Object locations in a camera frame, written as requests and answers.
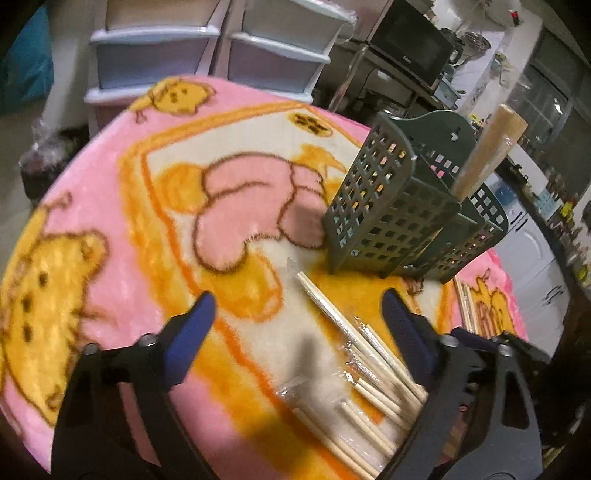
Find tall plastic drawer tower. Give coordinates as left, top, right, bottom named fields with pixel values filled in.
left=84, top=0, right=222, bottom=104

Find small chopstick bundle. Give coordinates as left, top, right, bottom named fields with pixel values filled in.
left=452, top=274, right=478, bottom=335

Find trash bin with bag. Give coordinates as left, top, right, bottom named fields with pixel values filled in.
left=18, top=117, right=93, bottom=208

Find dark green plastic utensil holder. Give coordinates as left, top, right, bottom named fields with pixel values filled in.
left=323, top=110, right=509, bottom=283

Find dark framed window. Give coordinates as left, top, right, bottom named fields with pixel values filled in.
left=505, top=28, right=585, bottom=153

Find short plastic drawer tower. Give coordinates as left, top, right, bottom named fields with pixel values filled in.
left=217, top=0, right=352, bottom=104

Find black microwave oven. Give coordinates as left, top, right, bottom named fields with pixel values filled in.
left=367, top=0, right=462, bottom=90

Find metal kitchen rack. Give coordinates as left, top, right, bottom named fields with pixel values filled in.
left=318, top=39, right=444, bottom=116

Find hanging steel pot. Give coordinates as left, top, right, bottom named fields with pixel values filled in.
left=464, top=32, right=490, bottom=54

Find blender jug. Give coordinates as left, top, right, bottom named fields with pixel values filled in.
left=441, top=28, right=465, bottom=65

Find row of condiment bottles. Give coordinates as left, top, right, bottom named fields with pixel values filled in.
left=517, top=134, right=591, bottom=278

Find pink printed bear blanket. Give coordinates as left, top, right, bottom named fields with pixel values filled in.
left=0, top=76, right=529, bottom=480

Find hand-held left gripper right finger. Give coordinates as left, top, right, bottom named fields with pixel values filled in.
left=379, top=287, right=544, bottom=480

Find teal cloth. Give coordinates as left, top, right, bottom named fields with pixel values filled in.
left=0, top=7, right=54, bottom=114

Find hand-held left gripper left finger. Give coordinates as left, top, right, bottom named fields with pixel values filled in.
left=50, top=291, right=218, bottom=480

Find bunch of wooden chopsticks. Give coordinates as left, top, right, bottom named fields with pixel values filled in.
left=276, top=258, right=430, bottom=478

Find white kitchen cabinets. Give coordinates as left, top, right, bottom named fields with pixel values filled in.
left=489, top=185, right=571, bottom=356

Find blue plastic bag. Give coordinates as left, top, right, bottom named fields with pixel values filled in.
left=493, top=178, right=522, bottom=210

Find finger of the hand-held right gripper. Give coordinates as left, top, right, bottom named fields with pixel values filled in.
left=451, top=326, right=552, bottom=363

